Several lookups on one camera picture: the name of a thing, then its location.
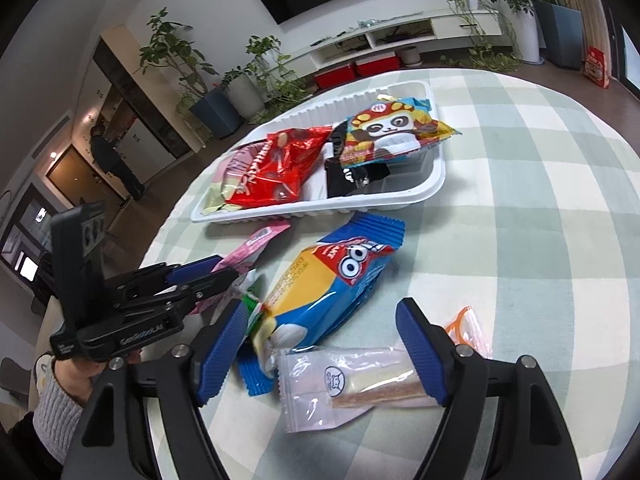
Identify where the bright pink snack packet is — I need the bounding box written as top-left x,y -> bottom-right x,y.
192,221 -> 292,313

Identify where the blue snack packet with eyes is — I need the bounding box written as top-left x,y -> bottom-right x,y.
237,212 -> 406,396

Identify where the person's left hand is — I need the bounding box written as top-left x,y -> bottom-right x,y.
51,352 -> 143,407

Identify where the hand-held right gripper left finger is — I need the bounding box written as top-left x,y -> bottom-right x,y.
60,297 -> 250,480

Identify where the red snack packet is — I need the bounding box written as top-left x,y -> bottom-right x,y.
225,127 -> 333,208

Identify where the wall shelving unit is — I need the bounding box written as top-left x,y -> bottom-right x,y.
92,25 -> 197,162

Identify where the pale pink green snack packet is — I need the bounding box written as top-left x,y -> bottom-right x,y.
205,142 -> 271,211

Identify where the bushy plant tall white pot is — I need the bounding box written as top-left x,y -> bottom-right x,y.
482,0 -> 544,65

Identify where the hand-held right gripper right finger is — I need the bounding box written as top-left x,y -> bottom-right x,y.
395,297 -> 584,480

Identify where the beige curtain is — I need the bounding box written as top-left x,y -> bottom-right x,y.
565,0 -> 610,61

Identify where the large leaf plant blue pot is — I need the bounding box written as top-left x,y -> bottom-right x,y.
510,0 -> 586,70

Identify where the small plant ribbed white pot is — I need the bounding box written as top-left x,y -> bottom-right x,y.
220,67 -> 266,121

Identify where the red paper bag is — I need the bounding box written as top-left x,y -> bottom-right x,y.
582,46 -> 612,90

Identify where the trailing vine plant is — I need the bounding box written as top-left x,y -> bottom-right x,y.
245,35 -> 312,116

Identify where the white television console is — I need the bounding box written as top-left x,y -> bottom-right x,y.
280,7 -> 502,81

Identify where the black snack packet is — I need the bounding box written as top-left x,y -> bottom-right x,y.
322,120 -> 391,198

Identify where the white plastic tray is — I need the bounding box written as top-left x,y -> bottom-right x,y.
191,80 -> 447,225

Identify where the tall leafy plant dark pot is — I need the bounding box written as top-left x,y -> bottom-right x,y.
137,7 -> 246,140

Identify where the clear pastry packet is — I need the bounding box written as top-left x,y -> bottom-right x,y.
275,347 -> 443,433

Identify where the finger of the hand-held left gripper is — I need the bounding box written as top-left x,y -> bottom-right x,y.
120,266 -> 241,314
107,255 -> 224,297

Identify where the person's left forearm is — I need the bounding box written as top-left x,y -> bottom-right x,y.
7,355 -> 85,466

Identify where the panda print snack packet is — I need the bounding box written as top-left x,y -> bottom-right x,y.
339,97 -> 462,167

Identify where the clear orange edged packet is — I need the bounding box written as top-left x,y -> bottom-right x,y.
442,306 -> 493,361

